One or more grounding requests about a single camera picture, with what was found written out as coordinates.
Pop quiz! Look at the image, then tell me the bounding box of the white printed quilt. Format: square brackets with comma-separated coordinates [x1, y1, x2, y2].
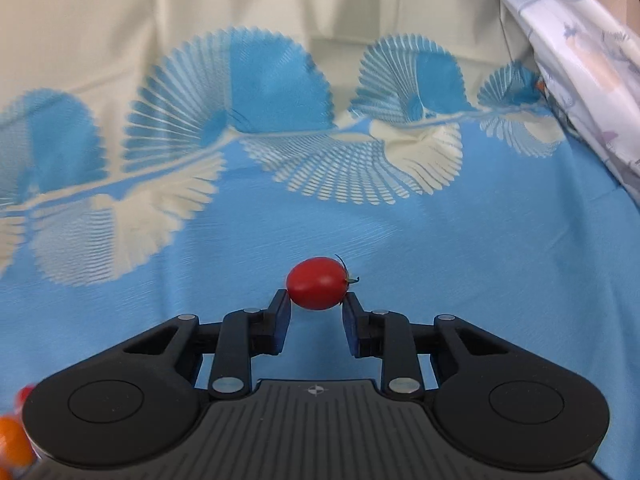
[462, 0, 640, 207]

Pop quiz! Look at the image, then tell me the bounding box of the orange kumquat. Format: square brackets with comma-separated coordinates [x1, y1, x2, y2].
[0, 416, 32, 467]

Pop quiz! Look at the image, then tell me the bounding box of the blue cream fan-print bedsheet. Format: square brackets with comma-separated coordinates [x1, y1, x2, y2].
[0, 0, 640, 480]

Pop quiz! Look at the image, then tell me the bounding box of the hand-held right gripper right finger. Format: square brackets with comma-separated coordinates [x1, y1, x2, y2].
[341, 291, 508, 401]

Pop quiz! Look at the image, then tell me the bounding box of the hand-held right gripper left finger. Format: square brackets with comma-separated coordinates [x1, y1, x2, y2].
[120, 289, 292, 402]

